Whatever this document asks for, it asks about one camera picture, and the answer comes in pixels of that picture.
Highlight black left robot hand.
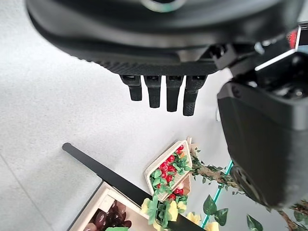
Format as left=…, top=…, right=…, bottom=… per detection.
left=24, top=0, right=308, bottom=209

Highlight wooden crate with red berries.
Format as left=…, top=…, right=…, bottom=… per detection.
left=143, top=137, right=196, bottom=202

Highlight red berry leaf bunch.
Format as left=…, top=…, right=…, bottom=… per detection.
left=149, top=144, right=193, bottom=202

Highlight brown branch with small leaves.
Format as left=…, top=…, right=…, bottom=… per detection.
left=189, top=144, right=308, bottom=231

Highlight glass panel with teal edge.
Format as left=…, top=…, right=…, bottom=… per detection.
left=200, top=160, right=235, bottom=228

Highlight wooden crate with dark grapes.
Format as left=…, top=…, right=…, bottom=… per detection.
left=66, top=181, right=154, bottom=231

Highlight yellow flower leaf garland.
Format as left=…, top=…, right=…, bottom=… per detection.
left=141, top=195, right=221, bottom=231

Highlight large green leaf vine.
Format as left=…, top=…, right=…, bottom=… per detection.
left=203, top=194, right=264, bottom=231

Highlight dark purple grape bunch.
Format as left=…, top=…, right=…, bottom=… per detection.
left=87, top=201, right=132, bottom=231

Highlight black metal frame bar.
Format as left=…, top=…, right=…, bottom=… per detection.
left=62, top=142, right=202, bottom=231

